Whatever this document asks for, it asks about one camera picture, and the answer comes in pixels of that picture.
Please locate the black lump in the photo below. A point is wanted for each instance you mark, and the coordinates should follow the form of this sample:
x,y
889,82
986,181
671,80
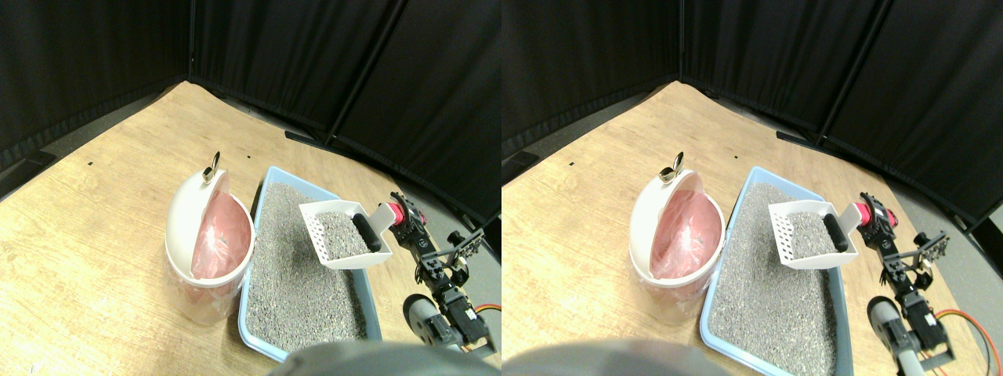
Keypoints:
x,y
836,233
367,233

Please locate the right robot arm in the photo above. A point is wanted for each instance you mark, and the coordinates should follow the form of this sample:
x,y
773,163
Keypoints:
x,y
423,317
889,321

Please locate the black curtain stand foot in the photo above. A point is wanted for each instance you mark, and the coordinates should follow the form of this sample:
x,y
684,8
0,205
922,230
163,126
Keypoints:
x,y
795,137
41,159
521,159
305,138

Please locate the blue litter tray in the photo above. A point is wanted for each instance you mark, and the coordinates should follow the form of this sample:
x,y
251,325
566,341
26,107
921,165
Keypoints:
x,y
760,298
290,282

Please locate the black curtain stand pole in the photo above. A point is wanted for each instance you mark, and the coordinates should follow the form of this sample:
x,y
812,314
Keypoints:
x,y
191,39
680,39
855,70
369,70

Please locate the white bin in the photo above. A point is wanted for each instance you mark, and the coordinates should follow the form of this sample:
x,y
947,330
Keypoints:
x,y
184,235
650,235

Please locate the black bracket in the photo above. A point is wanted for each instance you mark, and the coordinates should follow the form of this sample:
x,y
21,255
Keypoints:
x,y
472,243

